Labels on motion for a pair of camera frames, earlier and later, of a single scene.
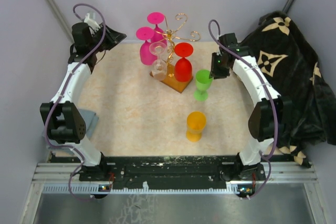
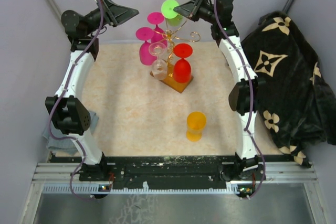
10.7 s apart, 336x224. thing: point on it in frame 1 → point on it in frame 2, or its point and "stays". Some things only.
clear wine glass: [159, 70] stays
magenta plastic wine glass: [156, 18] stays
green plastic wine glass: [203, 83] → [174, 19]
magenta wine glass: [146, 33] stays
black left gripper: [114, 38] → [114, 14]
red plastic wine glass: [183, 71] stays
